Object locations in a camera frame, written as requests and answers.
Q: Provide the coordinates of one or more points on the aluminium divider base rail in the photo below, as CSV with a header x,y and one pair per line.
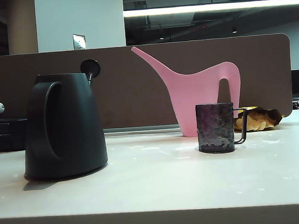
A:
x,y
140,130

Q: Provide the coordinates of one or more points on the yellow potato chip bag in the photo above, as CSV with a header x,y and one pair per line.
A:
x,y
265,120

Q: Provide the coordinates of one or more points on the pink plastic watering can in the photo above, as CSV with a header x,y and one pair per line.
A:
x,y
194,94

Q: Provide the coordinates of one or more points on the long ceiling light strip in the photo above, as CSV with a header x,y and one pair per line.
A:
x,y
209,7

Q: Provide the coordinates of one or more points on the beige round column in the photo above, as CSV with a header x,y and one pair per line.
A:
x,y
22,26

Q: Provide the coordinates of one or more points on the black plastic electric kettle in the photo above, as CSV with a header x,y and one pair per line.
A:
x,y
76,121

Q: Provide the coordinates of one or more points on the purple textured glass cup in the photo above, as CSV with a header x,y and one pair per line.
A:
x,y
214,128

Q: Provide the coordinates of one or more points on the black storage box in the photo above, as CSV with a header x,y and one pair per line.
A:
x,y
6,136

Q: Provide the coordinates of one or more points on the black ceiling spot lamp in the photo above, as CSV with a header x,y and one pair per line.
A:
x,y
234,30

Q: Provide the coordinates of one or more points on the silver wall switch plate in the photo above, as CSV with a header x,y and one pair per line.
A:
x,y
79,41

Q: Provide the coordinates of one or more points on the brown desk divider panel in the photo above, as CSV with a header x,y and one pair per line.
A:
x,y
128,93

